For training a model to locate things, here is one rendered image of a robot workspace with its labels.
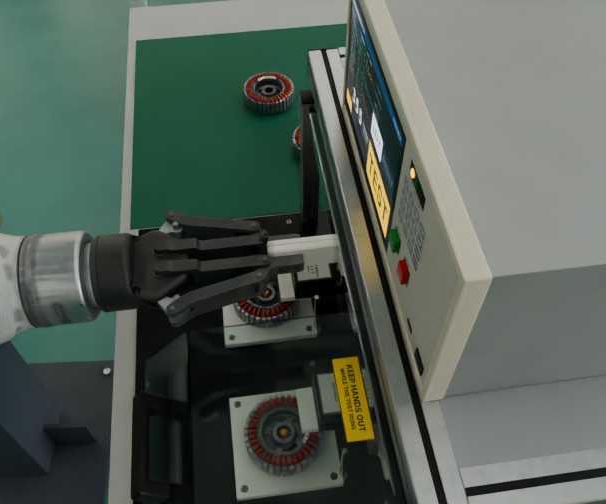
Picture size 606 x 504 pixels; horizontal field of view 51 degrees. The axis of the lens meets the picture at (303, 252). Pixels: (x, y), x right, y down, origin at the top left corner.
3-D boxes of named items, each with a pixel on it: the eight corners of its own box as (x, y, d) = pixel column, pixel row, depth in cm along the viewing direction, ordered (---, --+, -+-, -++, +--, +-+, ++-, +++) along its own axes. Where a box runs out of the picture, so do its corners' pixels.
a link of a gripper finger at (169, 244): (160, 275, 64) (159, 264, 65) (270, 261, 65) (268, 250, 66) (152, 252, 61) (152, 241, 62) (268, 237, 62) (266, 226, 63)
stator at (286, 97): (298, 112, 141) (298, 99, 139) (248, 118, 140) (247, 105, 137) (289, 81, 148) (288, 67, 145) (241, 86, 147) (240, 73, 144)
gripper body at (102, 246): (107, 262, 68) (195, 253, 68) (103, 331, 63) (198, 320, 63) (88, 216, 62) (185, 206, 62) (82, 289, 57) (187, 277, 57)
